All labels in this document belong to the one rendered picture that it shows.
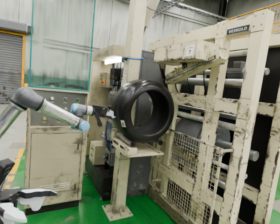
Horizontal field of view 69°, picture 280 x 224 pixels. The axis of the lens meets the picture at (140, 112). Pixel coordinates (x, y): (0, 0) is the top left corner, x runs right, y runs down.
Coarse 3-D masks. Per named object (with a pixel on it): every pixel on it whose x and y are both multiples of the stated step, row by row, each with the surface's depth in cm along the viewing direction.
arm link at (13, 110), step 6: (18, 90) 127; (12, 96) 128; (12, 102) 126; (6, 108) 127; (12, 108) 127; (18, 108) 128; (24, 108) 130; (0, 114) 127; (6, 114) 125; (12, 114) 127; (18, 114) 130; (0, 120) 124; (6, 120) 125; (12, 120) 128; (0, 126) 124; (6, 126) 126; (0, 132) 125
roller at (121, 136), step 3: (117, 132) 197; (117, 135) 194; (120, 135) 189; (123, 135) 187; (120, 138) 188; (123, 138) 183; (126, 138) 179; (126, 141) 176; (129, 141) 172; (132, 141) 170; (129, 144) 172; (132, 144) 169; (135, 144) 171
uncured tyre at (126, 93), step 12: (132, 84) 168; (144, 84) 167; (156, 84) 172; (120, 96) 168; (132, 96) 162; (156, 96) 203; (168, 96) 179; (120, 108) 163; (156, 108) 206; (168, 108) 183; (156, 120) 206; (168, 120) 182; (120, 132) 185; (132, 132) 168; (144, 132) 201; (156, 132) 180
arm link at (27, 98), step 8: (24, 88) 124; (16, 96) 122; (24, 96) 120; (32, 96) 121; (40, 96) 125; (24, 104) 121; (32, 104) 121; (40, 104) 123; (48, 104) 127; (48, 112) 128; (56, 112) 130; (64, 112) 134; (64, 120) 135; (72, 120) 137; (80, 120) 141; (80, 128) 140; (88, 128) 143
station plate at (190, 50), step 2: (188, 46) 161; (190, 46) 159; (192, 46) 157; (194, 46) 155; (188, 48) 161; (190, 48) 159; (192, 48) 157; (186, 50) 163; (188, 50) 161; (190, 50) 159; (192, 50) 157; (186, 52) 163; (188, 52) 161; (190, 52) 159; (192, 52) 157; (186, 54) 163; (188, 54) 161; (190, 54) 159; (192, 54) 157
